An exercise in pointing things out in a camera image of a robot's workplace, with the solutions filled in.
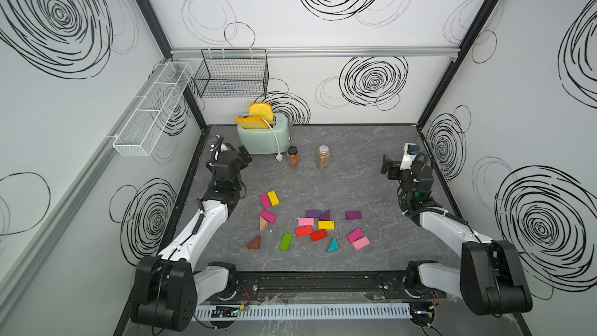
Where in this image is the magenta speckled block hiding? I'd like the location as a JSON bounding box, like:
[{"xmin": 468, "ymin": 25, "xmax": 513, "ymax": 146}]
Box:
[{"xmin": 261, "ymin": 210, "xmax": 277, "ymax": 223}]

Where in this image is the back yellow toast slice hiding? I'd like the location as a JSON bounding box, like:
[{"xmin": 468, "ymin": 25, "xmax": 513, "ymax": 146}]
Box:
[{"xmin": 248, "ymin": 102, "xmax": 275, "ymax": 123}]

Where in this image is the front yellow toast slice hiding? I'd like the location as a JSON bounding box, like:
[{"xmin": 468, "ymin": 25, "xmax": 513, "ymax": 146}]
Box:
[{"xmin": 235, "ymin": 116, "xmax": 271, "ymax": 130}]

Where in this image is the teal triangle block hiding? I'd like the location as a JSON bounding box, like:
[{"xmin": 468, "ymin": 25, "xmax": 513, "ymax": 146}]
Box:
[{"xmin": 327, "ymin": 238, "xmax": 339, "ymax": 253}]

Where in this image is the red block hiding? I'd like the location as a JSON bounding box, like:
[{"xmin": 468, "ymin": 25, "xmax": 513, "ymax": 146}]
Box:
[
  {"xmin": 295, "ymin": 226, "xmax": 312, "ymax": 237},
  {"xmin": 309, "ymin": 230, "xmax": 328, "ymax": 242}
]

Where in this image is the magenta block right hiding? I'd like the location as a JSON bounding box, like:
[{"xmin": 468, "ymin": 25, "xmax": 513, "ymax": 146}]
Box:
[{"xmin": 347, "ymin": 228, "xmax": 364, "ymax": 244}]

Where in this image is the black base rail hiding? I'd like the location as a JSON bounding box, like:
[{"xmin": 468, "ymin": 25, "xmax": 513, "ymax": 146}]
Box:
[{"xmin": 208, "ymin": 271, "xmax": 448, "ymax": 303}]

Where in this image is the magenta block beside yellow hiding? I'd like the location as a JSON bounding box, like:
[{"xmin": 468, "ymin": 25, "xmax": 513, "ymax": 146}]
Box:
[{"xmin": 260, "ymin": 194, "xmax": 272, "ymax": 209}]

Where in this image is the green block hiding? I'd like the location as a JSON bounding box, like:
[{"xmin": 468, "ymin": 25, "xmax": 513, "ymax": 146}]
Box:
[{"xmin": 279, "ymin": 233, "xmax": 293, "ymax": 251}]

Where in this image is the tan triangle block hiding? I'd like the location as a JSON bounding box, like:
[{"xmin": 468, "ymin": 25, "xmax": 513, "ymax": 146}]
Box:
[{"xmin": 260, "ymin": 217, "xmax": 269, "ymax": 232}]

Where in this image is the red pepper spice jar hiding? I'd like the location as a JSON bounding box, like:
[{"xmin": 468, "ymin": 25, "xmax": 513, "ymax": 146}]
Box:
[{"xmin": 287, "ymin": 146, "xmax": 300, "ymax": 168}]

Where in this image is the light pink block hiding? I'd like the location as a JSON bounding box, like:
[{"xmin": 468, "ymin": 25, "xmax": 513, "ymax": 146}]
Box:
[
  {"xmin": 298, "ymin": 218, "xmax": 315, "ymax": 227},
  {"xmin": 352, "ymin": 236, "xmax": 371, "ymax": 250}
]

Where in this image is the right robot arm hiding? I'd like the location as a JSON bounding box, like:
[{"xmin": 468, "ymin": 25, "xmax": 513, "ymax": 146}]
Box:
[{"xmin": 380, "ymin": 144, "xmax": 533, "ymax": 316}]

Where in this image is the purple triangle block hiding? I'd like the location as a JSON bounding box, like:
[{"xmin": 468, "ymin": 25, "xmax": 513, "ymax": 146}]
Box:
[{"xmin": 319, "ymin": 209, "xmax": 331, "ymax": 221}]

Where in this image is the white toaster power cable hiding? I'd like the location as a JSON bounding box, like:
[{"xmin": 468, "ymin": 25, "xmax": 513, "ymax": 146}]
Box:
[{"xmin": 258, "ymin": 116, "xmax": 284, "ymax": 162}]

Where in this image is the mint green toaster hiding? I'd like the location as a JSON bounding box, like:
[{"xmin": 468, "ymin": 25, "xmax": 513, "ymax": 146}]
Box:
[{"xmin": 237, "ymin": 113, "xmax": 291, "ymax": 155}]

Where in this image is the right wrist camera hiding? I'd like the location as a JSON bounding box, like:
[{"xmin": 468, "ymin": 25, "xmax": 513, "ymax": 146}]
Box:
[{"xmin": 400, "ymin": 143, "xmax": 420, "ymax": 170}]

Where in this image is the white mesh wall shelf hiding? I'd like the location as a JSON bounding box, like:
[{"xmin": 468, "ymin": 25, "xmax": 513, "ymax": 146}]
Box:
[{"xmin": 113, "ymin": 61, "xmax": 192, "ymax": 156}]

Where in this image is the black wire basket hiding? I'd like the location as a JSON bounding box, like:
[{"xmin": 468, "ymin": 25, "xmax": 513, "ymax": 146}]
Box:
[{"xmin": 194, "ymin": 48, "xmax": 270, "ymax": 100}]

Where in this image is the brown spice jar silver lid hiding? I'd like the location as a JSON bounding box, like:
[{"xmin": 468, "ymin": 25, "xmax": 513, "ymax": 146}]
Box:
[{"xmin": 317, "ymin": 145, "xmax": 331, "ymax": 169}]

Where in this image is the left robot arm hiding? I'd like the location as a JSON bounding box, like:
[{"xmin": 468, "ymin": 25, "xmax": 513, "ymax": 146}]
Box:
[{"xmin": 131, "ymin": 136, "xmax": 253, "ymax": 335}]

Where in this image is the yellow block centre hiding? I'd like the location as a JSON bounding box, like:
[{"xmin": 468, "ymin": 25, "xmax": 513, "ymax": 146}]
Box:
[{"xmin": 318, "ymin": 220, "xmax": 335, "ymax": 230}]

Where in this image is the brown triangle block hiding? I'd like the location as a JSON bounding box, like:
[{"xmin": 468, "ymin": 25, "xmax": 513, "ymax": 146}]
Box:
[{"xmin": 247, "ymin": 236, "xmax": 261, "ymax": 250}]

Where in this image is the grey slotted cable duct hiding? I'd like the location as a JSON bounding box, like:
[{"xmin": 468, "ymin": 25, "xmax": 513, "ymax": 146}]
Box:
[{"xmin": 195, "ymin": 303, "xmax": 412, "ymax": 321}]

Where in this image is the yellow toast slice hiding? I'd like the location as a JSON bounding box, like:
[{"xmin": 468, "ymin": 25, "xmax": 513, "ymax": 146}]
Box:
[
  {"xmin": 235, "ymin": 116, "xmax": 271, "ymax": 130},
  {"xmin": 248, "ymin": 102, "xmax": 275, "ymax": 123}
]

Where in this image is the yellow block near magenta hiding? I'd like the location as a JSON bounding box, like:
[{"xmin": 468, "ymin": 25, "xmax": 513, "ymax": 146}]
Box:
[{"xmin": 267, "ymin": 191, "xmax": 280, "ymax": 207}]

